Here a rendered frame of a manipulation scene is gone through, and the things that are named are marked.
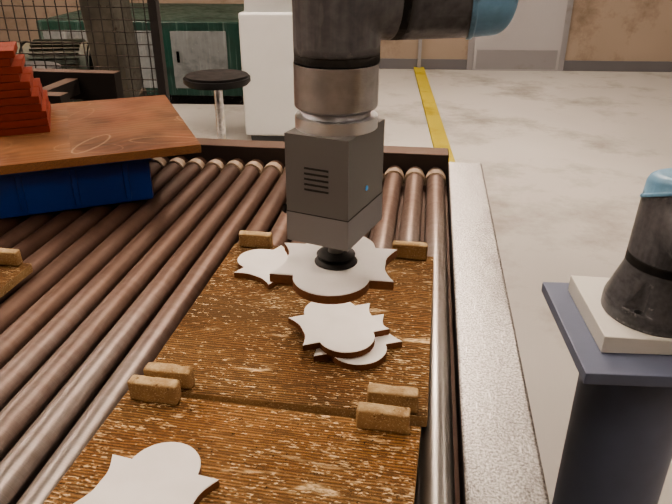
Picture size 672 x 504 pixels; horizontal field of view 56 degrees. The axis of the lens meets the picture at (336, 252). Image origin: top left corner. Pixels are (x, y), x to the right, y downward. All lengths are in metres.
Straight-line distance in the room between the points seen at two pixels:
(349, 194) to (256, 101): 4.40
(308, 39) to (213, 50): 5.65
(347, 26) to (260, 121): 4.45
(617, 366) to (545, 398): 1.36
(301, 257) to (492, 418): 0.31
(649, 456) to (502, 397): 0.41
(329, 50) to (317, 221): 0.15
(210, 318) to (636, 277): 0.63
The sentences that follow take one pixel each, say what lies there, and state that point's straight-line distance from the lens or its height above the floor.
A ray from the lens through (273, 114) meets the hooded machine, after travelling 4.95.
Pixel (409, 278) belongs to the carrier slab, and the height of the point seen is 0.94.
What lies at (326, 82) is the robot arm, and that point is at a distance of 0.55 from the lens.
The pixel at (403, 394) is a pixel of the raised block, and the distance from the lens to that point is 0.74.
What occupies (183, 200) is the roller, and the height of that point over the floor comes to 0.92.
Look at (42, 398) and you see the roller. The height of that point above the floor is 0.91.
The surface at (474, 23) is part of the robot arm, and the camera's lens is 0.59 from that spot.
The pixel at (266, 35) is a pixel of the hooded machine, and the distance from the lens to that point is 4.84.
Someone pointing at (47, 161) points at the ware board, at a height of 1.04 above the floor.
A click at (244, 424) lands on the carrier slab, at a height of 0.94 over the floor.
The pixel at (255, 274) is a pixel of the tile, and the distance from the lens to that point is 1.01.
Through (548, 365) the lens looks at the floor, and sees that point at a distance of 2.52.
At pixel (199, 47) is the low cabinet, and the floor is 0.53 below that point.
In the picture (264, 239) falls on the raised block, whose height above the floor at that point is 0.96.
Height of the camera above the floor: 1.42
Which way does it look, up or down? 26 degrees down
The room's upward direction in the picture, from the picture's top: straight up
